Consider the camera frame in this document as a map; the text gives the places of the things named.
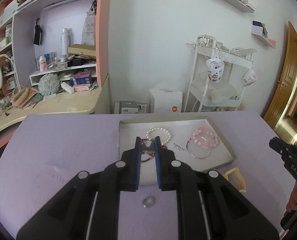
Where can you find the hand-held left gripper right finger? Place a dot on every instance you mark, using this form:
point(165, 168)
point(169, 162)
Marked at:
point(158, 165)

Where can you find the grey shallow cardboard tray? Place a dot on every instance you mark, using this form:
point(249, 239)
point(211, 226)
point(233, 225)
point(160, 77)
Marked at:
point(213, 160)

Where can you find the grey fluffy ball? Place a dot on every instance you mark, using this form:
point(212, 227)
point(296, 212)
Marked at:
point(49, 84)

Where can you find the flat brown box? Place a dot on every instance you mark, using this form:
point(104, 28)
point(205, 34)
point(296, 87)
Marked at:
point(82, 49)

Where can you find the white box with orange logo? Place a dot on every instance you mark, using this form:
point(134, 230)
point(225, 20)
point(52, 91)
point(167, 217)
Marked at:
point(166, 102)

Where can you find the pink bottle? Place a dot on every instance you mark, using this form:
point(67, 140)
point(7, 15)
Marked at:
point(42, 64)

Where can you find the white printed cup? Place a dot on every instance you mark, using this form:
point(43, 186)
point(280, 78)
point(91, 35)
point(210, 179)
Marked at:
point(214, 70)
point(249, 77)

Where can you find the cream desk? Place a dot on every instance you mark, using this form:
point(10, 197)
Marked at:
point(63, 106)

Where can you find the white spray bottle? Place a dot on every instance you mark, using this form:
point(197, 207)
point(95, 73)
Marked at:
point(64, 42)

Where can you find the purple tablecloth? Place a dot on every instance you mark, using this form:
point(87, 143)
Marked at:
point(51, 155)

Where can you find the white paper bag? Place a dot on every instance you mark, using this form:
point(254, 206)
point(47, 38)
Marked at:
point(89, 30)

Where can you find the pink and white bookshelf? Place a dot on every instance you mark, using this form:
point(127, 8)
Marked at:
point(103, 30)

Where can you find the white trolley cart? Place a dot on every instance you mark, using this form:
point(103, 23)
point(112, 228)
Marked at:
point(213, 100)

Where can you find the thin silver bangle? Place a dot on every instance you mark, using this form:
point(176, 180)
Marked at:
point(199, 155)

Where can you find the purple box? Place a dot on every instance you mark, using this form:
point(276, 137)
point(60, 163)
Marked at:
point(83, 78)

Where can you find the person's right hand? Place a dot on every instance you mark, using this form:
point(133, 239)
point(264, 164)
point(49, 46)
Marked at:
point(295, 197)

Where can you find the wooden door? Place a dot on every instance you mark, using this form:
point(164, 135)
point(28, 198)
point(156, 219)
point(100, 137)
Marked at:
point(281, 85)

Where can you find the pink packet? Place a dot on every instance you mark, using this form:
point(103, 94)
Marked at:
point(81, 87)

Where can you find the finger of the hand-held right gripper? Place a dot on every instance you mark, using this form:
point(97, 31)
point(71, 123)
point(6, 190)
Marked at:
point(278, 145)

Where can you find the black folded umbrella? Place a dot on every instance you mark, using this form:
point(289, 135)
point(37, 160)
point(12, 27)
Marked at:
point(38, 33)

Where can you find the beige headband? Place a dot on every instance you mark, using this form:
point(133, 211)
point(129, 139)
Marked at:
point(22, 97)

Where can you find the grey desk calendar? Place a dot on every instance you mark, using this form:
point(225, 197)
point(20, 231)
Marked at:
point(129, 108)

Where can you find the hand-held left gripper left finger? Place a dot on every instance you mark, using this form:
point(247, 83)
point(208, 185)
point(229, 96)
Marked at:
point(138, 165)

